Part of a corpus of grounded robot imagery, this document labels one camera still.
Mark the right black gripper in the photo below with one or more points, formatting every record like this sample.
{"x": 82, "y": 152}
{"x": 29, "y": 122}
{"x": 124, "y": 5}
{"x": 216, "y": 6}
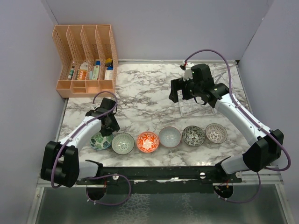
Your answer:
{"x": 178, "y": 84}

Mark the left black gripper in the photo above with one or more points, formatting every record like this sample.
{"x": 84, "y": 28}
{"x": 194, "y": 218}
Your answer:
{"x": 114, "y": 127}

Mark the green leaf pattern bowl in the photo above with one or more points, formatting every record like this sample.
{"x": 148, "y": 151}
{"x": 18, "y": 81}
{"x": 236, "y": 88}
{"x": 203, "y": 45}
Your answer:
{"x": 99, "y": 142}

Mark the green white geometric bowl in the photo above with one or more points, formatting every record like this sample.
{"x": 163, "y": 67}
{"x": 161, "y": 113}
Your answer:
{"x": 123, "y": 143}

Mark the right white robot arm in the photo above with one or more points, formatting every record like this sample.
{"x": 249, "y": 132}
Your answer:
{"x": 264, "y": 143}

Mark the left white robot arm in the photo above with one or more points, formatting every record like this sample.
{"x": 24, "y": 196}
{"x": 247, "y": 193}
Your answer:
{"x": 61, "y": 164}

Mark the orange floral bowl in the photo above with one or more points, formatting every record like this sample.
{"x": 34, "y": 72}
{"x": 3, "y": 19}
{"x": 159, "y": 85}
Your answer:
{"x": 147, "y": 142}

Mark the blue hexagon red-rim bowl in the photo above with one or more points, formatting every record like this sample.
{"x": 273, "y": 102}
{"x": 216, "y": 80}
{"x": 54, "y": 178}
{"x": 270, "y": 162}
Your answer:
{"x": 169, "y": 137}

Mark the grey leaf pattern bowl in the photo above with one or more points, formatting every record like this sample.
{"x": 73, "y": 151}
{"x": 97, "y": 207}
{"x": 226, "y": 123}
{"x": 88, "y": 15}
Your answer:
{"x": 193, "y": 136}

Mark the orange white box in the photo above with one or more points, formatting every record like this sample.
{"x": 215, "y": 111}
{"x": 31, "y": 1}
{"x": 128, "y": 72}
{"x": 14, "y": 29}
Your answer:
{"x": 81, "y": 75}

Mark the brown white geometric bowl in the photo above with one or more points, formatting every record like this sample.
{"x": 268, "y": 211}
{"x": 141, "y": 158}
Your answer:
{"x": 216, "y": 133}

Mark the mint green box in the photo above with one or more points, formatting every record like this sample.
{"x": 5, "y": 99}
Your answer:
{"x": 96, "y": 71}

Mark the small bottle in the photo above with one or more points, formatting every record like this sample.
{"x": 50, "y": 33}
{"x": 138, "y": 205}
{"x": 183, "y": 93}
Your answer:
{"x": 71, "y": 73}

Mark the yellow black toy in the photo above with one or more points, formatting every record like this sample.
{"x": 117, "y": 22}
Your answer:
{"x": 109, "y": 62}

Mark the pink plastic file organizer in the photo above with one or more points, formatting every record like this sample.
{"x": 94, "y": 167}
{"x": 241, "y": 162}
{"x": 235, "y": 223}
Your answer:
{"x": 80, "y": 46}

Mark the clear wire dish rack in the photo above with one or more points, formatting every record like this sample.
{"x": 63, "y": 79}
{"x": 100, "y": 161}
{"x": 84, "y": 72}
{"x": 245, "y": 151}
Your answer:
{"x": 189, "y": 108}

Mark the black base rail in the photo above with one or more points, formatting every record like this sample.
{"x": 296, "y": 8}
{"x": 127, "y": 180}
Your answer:
{"x": 163, "y": 180}

